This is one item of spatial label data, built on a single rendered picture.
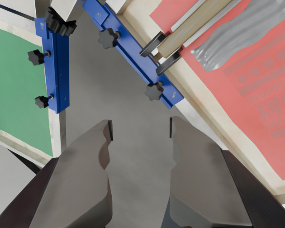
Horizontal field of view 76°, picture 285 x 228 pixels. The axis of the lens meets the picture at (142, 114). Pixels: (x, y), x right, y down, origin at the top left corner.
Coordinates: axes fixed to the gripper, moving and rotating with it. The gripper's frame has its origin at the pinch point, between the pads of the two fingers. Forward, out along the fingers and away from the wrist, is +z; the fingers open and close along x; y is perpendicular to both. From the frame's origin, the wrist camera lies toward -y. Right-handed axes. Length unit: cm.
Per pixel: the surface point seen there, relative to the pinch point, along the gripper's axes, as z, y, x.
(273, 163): 28, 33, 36
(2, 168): 215, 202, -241
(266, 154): 29, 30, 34
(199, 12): 24.7, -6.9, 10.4
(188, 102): 33.3, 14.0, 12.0
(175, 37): 26.4, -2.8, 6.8
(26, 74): 60, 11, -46
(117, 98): 159, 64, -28
